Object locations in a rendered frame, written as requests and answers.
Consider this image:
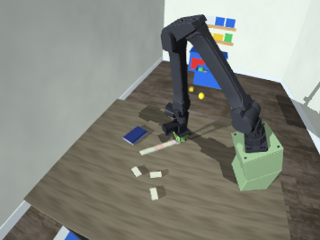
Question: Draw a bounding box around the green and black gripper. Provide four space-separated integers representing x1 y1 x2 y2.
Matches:
173 121 191 144

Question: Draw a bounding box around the white domino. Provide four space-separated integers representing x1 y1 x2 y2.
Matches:
149 146 160 153
150 188 158 200
150 172 162 178
158 143 168 149
132 167 142 178
166 140 177 147
140 148 151 156

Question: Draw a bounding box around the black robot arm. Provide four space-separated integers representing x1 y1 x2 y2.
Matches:
161 14 268 154

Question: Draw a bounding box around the blue flat rectangular pad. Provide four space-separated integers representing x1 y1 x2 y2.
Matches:
123 126 148 145

